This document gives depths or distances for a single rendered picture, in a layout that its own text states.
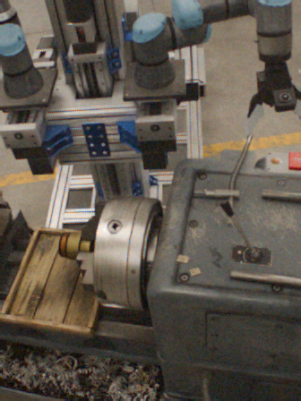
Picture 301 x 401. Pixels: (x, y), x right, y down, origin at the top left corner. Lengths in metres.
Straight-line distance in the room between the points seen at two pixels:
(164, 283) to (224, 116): 2.44
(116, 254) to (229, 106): 2.43
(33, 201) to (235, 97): 1.61
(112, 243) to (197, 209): 0.23
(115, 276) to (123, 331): 0.30
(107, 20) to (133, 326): 1.08
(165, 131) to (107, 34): 0.44
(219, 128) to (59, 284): 2.03
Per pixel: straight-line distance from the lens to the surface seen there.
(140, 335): 1.49
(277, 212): 1.23
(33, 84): 1.86
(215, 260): 1.14
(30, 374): 1.84
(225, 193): 1.24
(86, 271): 1.34
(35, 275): 1.65
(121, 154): 1.99
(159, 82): 1.75
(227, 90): 3.68
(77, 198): 2.74
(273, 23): 1.06
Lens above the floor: 2.20
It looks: 49 degrees down
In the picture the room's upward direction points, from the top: 9 degrees counter-clockwise
